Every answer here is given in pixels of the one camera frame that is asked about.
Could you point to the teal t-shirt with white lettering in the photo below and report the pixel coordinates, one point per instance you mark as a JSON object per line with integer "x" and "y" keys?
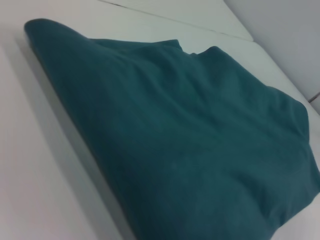
{"x": 175, "y": 137}

